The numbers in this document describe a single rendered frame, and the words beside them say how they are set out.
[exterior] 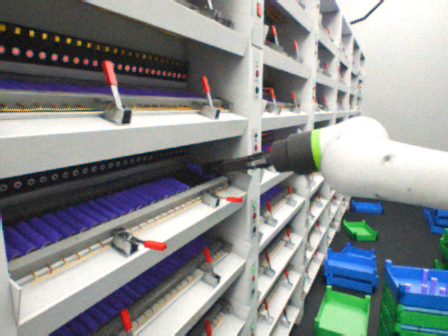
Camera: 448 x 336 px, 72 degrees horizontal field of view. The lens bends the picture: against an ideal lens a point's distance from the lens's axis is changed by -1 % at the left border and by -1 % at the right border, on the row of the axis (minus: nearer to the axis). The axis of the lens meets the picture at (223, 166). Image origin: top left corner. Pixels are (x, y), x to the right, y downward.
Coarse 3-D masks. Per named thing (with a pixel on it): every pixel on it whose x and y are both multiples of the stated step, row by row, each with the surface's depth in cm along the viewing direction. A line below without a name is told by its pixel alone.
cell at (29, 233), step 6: (24, 222) 46; (18, 228) 45; (24, 228) 44; (30, 228) 45; (24, 234) 44; (30, 234) 44; (36, 234) 44; (30, 240) 43; (36, 240) 43; (42, 240) 43; (48, 240) 43; (42, 246) 43
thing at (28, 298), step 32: (160, 160) 79; (32, 192) 50; (224, 192) 81; (160, 224) 59; (192, 224) 62; (96, 256) 46; (128, 256) 48; (160, 256) 55; (32, 288) 38; (64, 288) 39; (96, 288) 42; (32, 320) 34; (64, 320) 39
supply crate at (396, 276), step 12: (384, 276) 133; (396, 276) 133; (408, 276) 132; (420, 276) 131; (432, 276) 130; (444, 276) 128; (396, 288) 118; (420, 288) 125; (396, 300) 117; (408, 300) 114; (420, 300) 113; (432, 300) 112; (444, 300) 111
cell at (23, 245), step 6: (6, 228) 43; (12, 228) 44; (6, 234) 43; (12, 234) 43; (18, 234) 43; (6, 240) 42; (12, 240) 42; (18, 240) 42; (24, 240) 42; (18, 246) 41; (24, 246) 41; (30, 246) 41; (36, 246) 42; (24, 252) 41
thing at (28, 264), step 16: (224, 176) 85; (192, 192) 70; (144, 208) 58; (160, 208) 60; (112, 224) 50; (128, 224) 53; (64, 240) 44; (80, 240) 45; (96, 240) 47; (32, 256) 39; (48, 256) 40; (64, 256) 43; (16, 272) 37; (32, 272) 38
